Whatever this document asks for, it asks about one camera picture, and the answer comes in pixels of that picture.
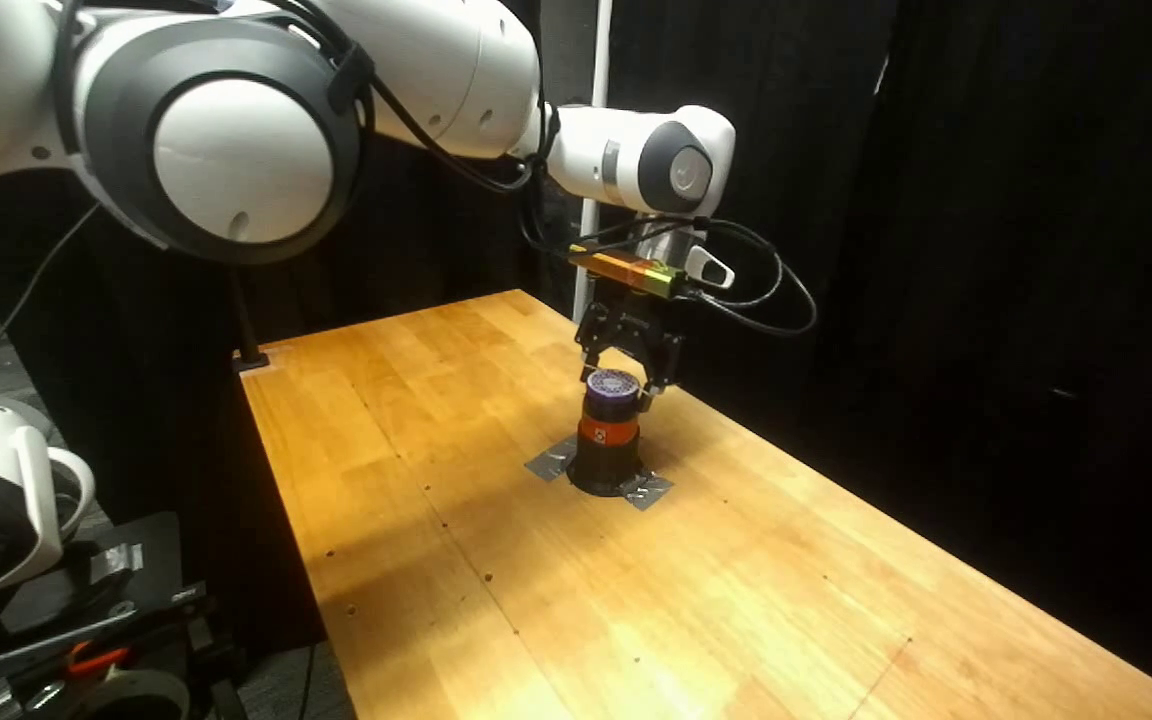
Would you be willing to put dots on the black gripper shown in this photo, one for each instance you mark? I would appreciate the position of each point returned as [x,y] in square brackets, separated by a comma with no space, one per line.
[631,320]

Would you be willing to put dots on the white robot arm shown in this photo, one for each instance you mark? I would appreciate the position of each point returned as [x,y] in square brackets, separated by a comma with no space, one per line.
[230,134]

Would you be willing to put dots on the small silver tray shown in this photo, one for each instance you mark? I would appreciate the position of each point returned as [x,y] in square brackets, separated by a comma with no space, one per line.
[649,491]

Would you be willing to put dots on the thin black stand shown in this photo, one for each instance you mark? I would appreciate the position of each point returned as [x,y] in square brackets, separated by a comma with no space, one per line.
[246,328]

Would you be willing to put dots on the black curtain backdrop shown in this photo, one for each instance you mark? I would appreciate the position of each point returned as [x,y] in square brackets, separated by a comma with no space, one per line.
[1000,264]

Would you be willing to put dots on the black folding workbench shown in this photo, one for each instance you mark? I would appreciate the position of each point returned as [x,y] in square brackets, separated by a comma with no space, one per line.
[97,607]

